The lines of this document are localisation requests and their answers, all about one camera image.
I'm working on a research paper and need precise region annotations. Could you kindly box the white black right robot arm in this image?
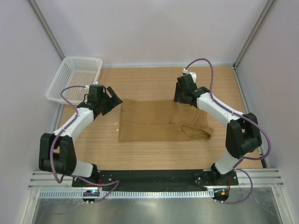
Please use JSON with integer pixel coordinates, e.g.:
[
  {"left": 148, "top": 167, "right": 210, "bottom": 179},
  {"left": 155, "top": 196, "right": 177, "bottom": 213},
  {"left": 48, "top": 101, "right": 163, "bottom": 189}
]
[{"left": 174, "top": 73, "right": 262, "bottom": 185}]

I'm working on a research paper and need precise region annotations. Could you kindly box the white perforated plastic basket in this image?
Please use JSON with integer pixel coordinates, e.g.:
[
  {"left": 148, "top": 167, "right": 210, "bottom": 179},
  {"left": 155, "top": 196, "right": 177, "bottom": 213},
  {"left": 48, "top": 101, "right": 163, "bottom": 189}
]
[{"left": 46, "top": 56, "right": 103, "bottom": 105}]

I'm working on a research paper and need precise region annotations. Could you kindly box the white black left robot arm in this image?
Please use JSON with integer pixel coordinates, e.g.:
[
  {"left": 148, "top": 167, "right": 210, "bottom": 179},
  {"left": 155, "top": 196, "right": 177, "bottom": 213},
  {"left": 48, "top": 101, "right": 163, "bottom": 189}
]
[{"left": 39, "top": 84, "right": 122, "bottom": 187}]

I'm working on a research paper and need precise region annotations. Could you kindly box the aluminium frame rail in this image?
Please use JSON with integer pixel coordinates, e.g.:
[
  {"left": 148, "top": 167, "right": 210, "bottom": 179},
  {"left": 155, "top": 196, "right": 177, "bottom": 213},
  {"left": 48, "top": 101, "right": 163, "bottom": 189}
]
[{"left": 28, "top": 169, "right": 285, "bottom": 191}]

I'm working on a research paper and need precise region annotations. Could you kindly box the slotted grey cable duct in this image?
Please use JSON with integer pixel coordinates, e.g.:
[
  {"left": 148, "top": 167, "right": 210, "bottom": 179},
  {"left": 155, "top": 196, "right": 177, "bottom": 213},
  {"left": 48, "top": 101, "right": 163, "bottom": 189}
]
[{"left": 39, "top": 189, "right": 214, "bottom": 199}]

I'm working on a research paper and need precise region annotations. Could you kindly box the tan ribbed tank top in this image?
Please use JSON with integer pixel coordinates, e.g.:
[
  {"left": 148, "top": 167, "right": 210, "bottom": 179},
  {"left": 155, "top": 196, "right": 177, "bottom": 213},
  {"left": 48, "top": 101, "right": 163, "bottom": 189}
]
[{"left": 118, "top": 99, "right": 214, "bottom": 142}]

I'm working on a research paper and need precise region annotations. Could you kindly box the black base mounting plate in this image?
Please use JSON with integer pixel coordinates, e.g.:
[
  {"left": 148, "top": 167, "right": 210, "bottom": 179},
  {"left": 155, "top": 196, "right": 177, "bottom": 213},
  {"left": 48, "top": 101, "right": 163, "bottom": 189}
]
[{"left": 71, "top": 169, "right": 239, "bottom": 192}]

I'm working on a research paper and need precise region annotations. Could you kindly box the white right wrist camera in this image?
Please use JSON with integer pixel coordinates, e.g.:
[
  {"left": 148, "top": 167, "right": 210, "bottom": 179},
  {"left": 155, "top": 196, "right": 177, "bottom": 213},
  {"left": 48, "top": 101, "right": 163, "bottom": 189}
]
[{"left": 182, "top": 68, "right": 197, "bottom": 83}]

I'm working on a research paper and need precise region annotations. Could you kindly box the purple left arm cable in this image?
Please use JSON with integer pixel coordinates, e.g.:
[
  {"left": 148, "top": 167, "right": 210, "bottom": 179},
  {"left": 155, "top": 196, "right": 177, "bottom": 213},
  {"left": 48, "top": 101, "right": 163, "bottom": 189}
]
[{"left": 50, "top": 85, "right": 120, "bottom": 203}]

